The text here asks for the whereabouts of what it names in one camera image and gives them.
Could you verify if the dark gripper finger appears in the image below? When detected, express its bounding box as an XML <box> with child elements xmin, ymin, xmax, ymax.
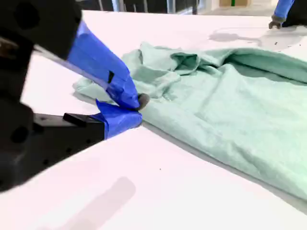
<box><xmin>282</xmin><ymin>0</ymin><xmax>307</xmax><ymax>28</ymax></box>

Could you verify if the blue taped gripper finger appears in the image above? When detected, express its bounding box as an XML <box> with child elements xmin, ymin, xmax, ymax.
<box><xmin>268</xmin><ymin>0</ymin><xmax>296</xmax><ymax>30</ymax></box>
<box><xmin>33</xmin><ymin>99</ymin><xmax>143</xmax><ymax>168</ymax></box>
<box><xmin>0</xmin><ymin>0</ymin><xmax>150</xmax><ymax>111</ymax></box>

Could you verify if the pale green T-shirt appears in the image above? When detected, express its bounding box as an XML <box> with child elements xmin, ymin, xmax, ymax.
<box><xmin>72</xmin><ymin>41</ymin><xmax>307</xmax><ymax>201</ymax></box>

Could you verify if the brown cardboard box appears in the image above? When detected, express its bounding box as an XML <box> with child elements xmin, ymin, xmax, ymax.
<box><xmin>219</xmin><ymin>0</ymin><xmax>250</xmax><ymax>7</ymax></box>

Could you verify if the dark metal furniture frame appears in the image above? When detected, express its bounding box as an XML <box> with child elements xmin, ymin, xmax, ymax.
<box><xmin>105</xmin><ymin>0</ymin><xmax>212</xmax><ymax>14</ymax></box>

